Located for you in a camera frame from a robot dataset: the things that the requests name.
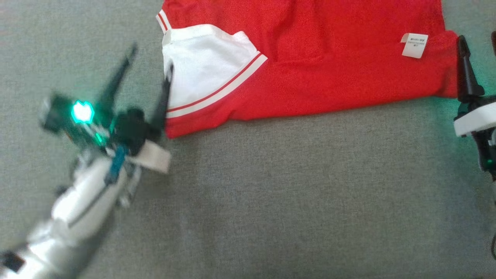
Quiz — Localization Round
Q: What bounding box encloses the red jersey with white sleeves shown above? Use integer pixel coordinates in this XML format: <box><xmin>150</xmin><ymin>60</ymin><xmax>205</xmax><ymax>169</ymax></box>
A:
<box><xmin>156</xmin><ymin>0</ymin><xmax>460</xmax><ymax>139</ymax></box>

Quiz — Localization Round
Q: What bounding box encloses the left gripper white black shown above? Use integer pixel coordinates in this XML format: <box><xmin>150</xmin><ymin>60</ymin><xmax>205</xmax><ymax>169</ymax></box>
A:
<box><xmin>39</xmin><ymin>43</ymin><xmax>174</xmax><ymax>174</ymax></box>

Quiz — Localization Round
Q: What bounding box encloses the blue cable on left arm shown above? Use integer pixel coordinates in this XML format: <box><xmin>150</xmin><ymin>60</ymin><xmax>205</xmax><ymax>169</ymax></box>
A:
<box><xmin>104</xmin><ymin>145</ymin><xmax>126</xmax><ymax>184</ymax></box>

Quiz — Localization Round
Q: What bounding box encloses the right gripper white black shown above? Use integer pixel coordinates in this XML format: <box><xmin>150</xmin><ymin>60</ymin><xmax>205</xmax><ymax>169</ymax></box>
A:
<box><xmin>453</xmin><ymin>31</ymin><xmax>496</xmax><ymax>181</ymax></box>

